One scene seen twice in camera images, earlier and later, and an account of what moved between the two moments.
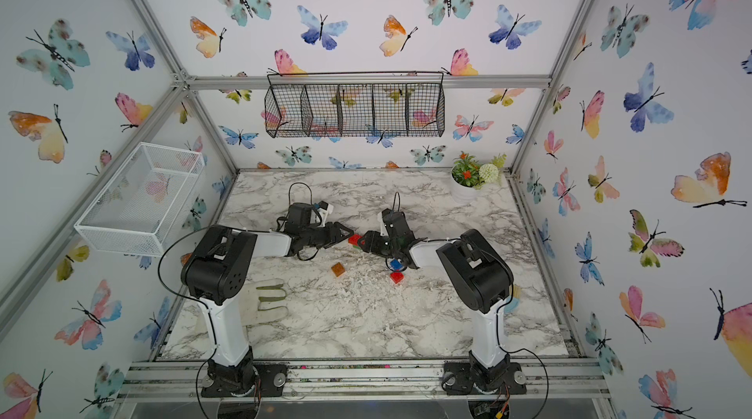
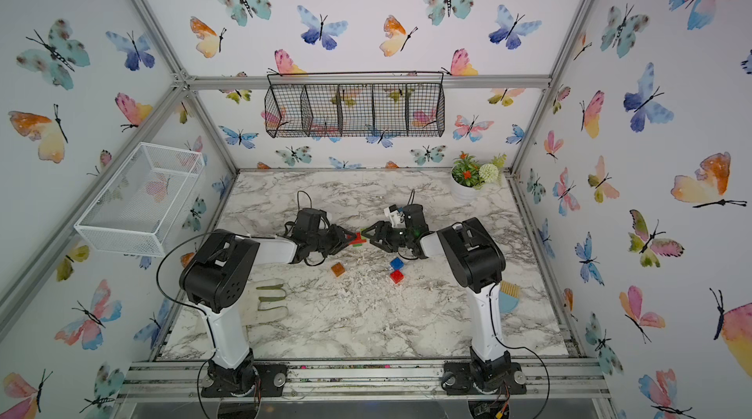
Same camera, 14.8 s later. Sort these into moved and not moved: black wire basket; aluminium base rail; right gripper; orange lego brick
Moved: right gripper
Not moved: aluminium base rail; black wire basket; orange lego brick
